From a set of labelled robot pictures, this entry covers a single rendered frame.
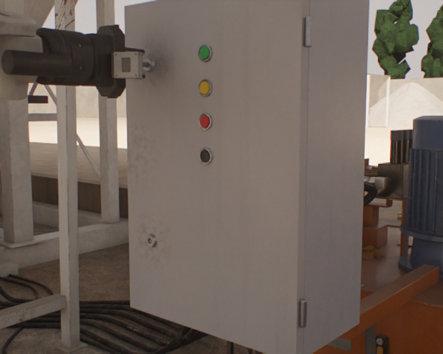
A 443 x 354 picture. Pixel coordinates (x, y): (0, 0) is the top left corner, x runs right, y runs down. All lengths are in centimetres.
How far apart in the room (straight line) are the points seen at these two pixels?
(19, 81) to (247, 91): 35
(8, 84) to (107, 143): 352
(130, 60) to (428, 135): 89
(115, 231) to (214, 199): 346
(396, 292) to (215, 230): 50
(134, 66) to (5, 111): 296
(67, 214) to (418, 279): 151
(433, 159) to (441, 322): 43
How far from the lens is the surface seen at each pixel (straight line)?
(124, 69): 96
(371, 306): 122
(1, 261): 392
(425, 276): 148
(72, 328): 262
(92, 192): 508
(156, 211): 108
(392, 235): 207
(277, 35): 89
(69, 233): 247
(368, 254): 175
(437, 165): 157
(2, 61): 86
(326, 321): 101
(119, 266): 388
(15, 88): 89
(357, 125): 102
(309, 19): 87
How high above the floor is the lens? 105
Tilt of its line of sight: 7 degrees down
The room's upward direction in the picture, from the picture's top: straight up
